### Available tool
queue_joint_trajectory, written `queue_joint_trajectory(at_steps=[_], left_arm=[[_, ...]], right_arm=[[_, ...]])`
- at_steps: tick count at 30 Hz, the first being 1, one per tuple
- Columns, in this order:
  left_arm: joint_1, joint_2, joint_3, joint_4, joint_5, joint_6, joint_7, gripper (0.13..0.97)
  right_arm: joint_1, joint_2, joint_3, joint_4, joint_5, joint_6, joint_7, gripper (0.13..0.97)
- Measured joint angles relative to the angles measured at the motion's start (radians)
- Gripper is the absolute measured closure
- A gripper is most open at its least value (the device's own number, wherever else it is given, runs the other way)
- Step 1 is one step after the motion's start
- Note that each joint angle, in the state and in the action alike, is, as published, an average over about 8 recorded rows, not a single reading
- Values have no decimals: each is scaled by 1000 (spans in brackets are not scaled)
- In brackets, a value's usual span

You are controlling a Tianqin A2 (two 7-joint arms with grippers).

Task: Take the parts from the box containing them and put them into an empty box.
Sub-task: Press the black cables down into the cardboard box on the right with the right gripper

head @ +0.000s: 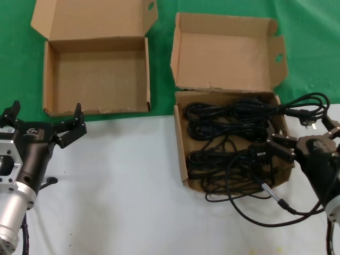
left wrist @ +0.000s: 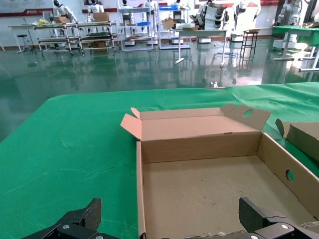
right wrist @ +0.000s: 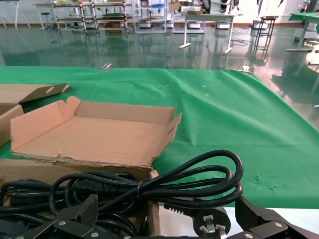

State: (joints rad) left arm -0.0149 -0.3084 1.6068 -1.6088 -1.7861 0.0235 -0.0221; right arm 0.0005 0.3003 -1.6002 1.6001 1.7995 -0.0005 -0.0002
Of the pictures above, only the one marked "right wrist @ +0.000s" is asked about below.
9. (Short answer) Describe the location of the white storage rack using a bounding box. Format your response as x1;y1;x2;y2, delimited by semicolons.
134;0;167;34

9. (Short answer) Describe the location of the white metal table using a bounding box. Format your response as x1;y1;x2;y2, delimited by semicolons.
178;12;236;55

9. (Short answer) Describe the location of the white metal frame stand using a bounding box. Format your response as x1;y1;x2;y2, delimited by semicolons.
0;0;32;31

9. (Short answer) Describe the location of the green table cloth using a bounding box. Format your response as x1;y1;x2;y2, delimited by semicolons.
0;66;319;209

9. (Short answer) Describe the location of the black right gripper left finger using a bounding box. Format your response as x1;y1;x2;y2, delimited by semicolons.
14;194;100;239

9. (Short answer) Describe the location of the metal pipe shelf rack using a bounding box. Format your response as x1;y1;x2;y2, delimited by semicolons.
92;1;133;34
53;1;96;34

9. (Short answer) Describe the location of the cardboard box with torn lid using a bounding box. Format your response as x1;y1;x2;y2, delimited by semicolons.
0;96;182;239

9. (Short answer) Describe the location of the black metal stand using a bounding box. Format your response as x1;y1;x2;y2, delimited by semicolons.
255;15;278;60

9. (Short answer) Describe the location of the green topped table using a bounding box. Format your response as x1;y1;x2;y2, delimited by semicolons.
286;11;319;53

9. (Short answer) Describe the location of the black round stool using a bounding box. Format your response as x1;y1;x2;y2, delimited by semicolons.
39;11;57;31

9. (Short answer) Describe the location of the cardboard box with intact lid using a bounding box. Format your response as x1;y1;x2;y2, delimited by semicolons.
0;83;71;149

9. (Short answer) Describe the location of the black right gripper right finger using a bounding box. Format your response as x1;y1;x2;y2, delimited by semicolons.
229;196;319;239

